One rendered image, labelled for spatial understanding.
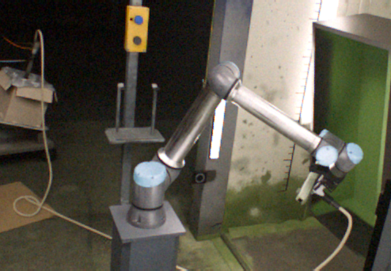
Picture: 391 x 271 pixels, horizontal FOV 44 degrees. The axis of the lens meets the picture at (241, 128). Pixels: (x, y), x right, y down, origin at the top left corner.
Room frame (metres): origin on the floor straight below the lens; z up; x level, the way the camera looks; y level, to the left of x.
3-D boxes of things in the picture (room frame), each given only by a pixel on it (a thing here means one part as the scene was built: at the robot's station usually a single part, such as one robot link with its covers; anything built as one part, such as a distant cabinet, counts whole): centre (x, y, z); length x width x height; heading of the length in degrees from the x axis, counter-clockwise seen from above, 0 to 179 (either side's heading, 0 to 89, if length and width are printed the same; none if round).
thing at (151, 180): (2.05, 0.39, 0.83); 0.17 x 0.15 x 0.18; 171
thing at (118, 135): (2.73, 0.64, 0.95); 0.26 x 0.15 x 0.32; 118
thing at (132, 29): (2.82, 0.69, 1.42); 0.12 x 0.06 x 0.26; 118
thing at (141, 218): (2.04, 0.40, 0.69); 0.19 x 0.19 x 0.10
